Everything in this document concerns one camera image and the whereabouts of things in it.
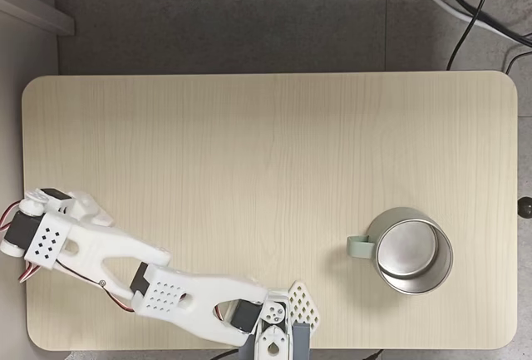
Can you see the sage green steel mug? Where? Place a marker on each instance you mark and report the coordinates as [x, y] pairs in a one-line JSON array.
[[413, 256]]

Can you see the white shelf board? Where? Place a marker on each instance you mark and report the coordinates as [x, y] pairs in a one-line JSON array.
[[33, 8]]

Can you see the black round knob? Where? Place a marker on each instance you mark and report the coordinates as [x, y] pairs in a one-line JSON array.
[[526, 207]]

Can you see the grey table clamp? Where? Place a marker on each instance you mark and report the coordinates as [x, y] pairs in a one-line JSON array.
[[301, 341], [246, 345]]

